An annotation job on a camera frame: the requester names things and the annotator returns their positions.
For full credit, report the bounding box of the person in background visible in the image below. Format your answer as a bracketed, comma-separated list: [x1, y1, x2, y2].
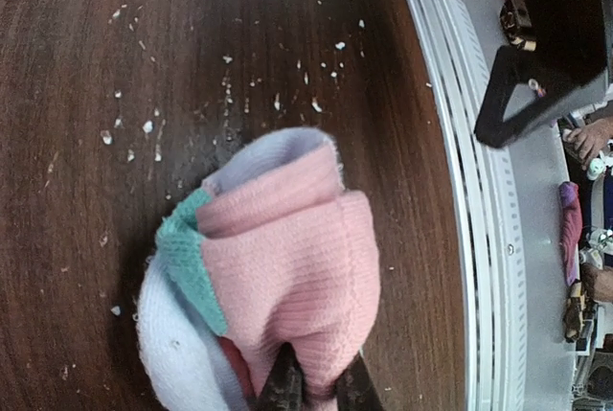
[562, 117, 612, 303]

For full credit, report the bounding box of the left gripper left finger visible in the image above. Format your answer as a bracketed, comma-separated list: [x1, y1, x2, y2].
[256, 344, 304, 411]

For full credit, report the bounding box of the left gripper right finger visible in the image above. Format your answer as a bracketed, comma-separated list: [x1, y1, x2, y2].
[335, 354, 383, 411]

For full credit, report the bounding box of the pink patterned sock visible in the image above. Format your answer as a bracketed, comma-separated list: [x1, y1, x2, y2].
[137, 127, 380, 410]

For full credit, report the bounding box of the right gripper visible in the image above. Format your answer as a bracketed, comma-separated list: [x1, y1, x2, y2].
[474, 0, 612, 148]

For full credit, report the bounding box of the aluminium front rail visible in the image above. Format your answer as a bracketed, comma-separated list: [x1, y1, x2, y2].
[407, 0, 576, 410]

